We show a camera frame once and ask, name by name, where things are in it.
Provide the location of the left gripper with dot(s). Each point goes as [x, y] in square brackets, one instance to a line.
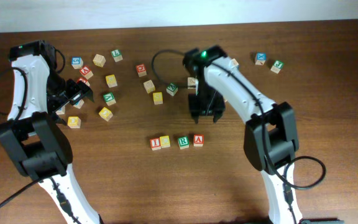
[79, 90]

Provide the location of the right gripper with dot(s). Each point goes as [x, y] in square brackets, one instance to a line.
[215, 111]

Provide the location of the red a block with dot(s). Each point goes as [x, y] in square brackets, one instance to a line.
[198, 140]
[86, 72]

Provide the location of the green R block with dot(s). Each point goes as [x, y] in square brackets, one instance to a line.
[183, 142]

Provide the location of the yellow C block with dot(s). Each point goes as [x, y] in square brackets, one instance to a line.
[164, 141]

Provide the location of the red I block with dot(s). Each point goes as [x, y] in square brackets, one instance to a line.
[155, 144]

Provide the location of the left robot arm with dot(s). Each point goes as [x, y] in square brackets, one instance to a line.
[31, 137]

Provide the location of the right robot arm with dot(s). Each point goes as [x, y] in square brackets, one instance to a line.
[270, 139]

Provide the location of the blue H block tilted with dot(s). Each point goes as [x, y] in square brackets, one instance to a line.
[79, 104]

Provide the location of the yellow D block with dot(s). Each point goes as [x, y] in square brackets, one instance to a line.
[74, 122]

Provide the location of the red 6 block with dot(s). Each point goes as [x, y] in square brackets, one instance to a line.
[83, 80]

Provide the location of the yellow O block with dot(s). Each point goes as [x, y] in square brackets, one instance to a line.
[106, 114]

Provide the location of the green V block left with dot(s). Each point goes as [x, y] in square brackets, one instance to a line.
[109, 99]

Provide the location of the blue 5 block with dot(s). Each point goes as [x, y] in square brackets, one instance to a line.
[76, 62]

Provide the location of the yellow block upper left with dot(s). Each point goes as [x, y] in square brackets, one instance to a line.
[111, 81]

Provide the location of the plain wood yellow block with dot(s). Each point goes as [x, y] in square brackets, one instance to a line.
[99, 60]

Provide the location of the yellow S block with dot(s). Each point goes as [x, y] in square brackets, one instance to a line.
[158, 98]

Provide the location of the wood block blue side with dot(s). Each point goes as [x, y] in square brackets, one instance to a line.
[235, 63]

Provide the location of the plain wood block centre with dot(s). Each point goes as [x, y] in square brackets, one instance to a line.
[149, 86]

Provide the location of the green L block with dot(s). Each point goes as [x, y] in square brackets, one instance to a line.
[117, 55]

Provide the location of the red Q block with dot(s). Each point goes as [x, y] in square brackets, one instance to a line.
[141, 70]

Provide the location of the blue X block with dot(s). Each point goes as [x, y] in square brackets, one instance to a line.
[260, 58]

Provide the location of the green J block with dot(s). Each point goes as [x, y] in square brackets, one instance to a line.
[277, 66]

